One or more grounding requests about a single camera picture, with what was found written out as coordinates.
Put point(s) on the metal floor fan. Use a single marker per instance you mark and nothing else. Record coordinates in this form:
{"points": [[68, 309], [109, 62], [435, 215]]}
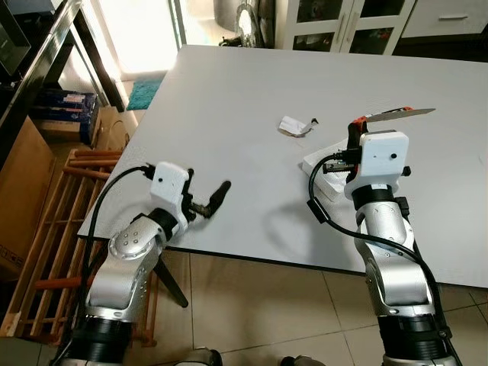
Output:
{"points": [[242, 23]]}

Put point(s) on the white table with black legs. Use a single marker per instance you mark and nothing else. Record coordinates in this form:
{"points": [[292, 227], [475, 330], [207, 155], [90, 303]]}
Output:
{"points": [[252, 198]]}

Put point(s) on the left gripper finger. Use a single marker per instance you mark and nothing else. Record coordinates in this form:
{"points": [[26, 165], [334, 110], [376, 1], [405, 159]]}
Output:
{"points": [[216, 198], [191, 180]]}

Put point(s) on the teal floor mat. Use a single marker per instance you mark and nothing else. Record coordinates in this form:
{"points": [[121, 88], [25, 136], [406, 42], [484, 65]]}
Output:
{"points": [[143, 94]]}

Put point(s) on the red and silver snack wrapper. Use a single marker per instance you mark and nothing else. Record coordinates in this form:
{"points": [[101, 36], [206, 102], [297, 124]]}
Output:
{"points": [[400, 114]]}

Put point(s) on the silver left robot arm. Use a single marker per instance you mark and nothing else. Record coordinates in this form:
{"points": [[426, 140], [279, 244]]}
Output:
{"points": [[126, 252]]}

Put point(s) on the wooden slatted rack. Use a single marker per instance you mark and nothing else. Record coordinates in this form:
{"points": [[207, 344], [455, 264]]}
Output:
{"points": [[69, 229]]}

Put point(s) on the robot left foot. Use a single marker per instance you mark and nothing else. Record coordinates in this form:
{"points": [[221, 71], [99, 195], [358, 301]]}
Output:
{"points": [[198, 358]]}

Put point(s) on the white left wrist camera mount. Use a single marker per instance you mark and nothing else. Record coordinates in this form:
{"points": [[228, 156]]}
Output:
{"points": [[169, 187]]}

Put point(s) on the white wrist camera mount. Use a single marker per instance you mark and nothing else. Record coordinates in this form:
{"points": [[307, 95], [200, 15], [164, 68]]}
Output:
{"points": [[381, 164], [169, 187]]}

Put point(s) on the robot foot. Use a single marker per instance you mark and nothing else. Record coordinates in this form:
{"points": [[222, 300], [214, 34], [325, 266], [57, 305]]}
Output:
{"points": [[198, 358], [305, 361]]}

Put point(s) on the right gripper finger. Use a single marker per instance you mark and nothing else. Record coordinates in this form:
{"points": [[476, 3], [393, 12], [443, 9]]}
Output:
{"points": [[357, 136]]}

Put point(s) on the glossy black desk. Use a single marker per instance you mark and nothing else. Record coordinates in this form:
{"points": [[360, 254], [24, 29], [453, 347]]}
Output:
{"points": [[15, 30]]}

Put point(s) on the stack of blue boxes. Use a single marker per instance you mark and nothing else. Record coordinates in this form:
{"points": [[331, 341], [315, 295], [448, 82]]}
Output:
{"points": [[67, 114]]}

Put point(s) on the white flat packet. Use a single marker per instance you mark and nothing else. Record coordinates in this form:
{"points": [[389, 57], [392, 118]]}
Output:
{"points": [[324, 179]]}

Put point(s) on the crumpled white paper scrap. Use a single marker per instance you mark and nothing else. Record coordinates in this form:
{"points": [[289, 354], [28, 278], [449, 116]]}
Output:
{"points": [[293, 126]]}

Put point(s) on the white glass door cabinet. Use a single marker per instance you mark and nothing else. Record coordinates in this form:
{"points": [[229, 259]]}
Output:
{"points": [[343, 27]]}

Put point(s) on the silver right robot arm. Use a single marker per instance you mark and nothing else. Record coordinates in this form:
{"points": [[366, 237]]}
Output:
{"points": [[396, 274]]}

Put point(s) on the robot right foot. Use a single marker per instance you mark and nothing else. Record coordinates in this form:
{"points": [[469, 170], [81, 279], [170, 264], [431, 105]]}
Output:
{"points": [[305, 361]]}

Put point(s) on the brown cardboard sheet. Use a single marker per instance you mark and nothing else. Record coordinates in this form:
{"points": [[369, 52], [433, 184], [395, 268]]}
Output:
{"points": [[114, 130]]}

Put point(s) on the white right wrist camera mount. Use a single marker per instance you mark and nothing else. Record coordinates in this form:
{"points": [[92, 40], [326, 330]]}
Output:
{"points": [[381, 164]]}

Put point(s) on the white drawer cabinet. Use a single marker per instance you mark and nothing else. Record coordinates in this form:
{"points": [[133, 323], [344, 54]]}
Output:
{"points": [[446, 19]]}

